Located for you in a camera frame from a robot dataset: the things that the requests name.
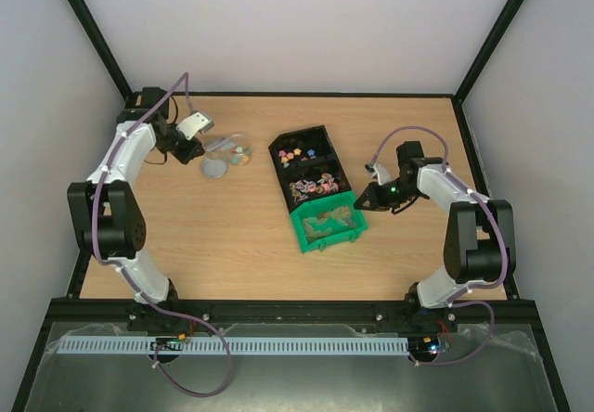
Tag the metal scoop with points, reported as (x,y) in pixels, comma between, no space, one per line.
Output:
(220,144)

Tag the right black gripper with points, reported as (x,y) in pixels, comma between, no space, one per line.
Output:
(378,195)

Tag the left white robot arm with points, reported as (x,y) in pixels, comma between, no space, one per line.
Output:
(106,218)

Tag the light blue slotted duct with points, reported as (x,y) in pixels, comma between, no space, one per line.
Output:
(233,345)

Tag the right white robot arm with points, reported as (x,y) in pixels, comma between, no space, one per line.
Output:
(479,243)

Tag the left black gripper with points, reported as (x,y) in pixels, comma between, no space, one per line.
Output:
(196,149)

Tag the clear plastic jar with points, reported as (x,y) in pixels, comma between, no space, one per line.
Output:
(237,149)

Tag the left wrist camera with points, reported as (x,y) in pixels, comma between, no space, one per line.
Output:
(195,123)

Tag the round metal lid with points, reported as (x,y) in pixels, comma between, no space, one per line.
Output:
(214,168)

